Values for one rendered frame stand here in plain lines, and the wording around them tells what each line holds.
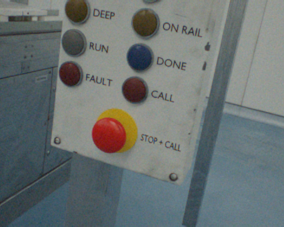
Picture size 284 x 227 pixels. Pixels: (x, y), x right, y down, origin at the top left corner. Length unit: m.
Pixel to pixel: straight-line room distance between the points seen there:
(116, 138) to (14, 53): 1.08
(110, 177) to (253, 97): 3.59
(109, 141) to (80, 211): 0.19
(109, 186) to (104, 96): 0.16
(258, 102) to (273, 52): 0.50
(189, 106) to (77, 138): 0.14
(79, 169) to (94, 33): 0.21
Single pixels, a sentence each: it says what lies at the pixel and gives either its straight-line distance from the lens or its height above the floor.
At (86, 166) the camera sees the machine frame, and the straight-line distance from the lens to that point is 0.57.
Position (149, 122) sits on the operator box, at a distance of 0.44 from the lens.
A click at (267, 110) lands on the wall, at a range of 4.11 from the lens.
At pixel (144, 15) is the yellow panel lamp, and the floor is 1.03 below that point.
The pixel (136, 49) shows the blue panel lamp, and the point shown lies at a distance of 0.43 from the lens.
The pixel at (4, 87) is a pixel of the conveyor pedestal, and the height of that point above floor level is 0.63.
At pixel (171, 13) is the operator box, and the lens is 0.42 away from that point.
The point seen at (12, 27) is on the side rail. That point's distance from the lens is 1.44.
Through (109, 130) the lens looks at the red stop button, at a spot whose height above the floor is 0.91.
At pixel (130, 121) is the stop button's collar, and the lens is 0.45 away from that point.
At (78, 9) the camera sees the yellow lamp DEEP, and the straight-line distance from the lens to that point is 0.45.
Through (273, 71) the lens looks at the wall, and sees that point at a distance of 4.04.
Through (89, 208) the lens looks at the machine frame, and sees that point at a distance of 0.59.
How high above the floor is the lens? 1.06
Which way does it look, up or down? 17 degrees down
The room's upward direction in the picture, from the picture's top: 9 degrees clockwise
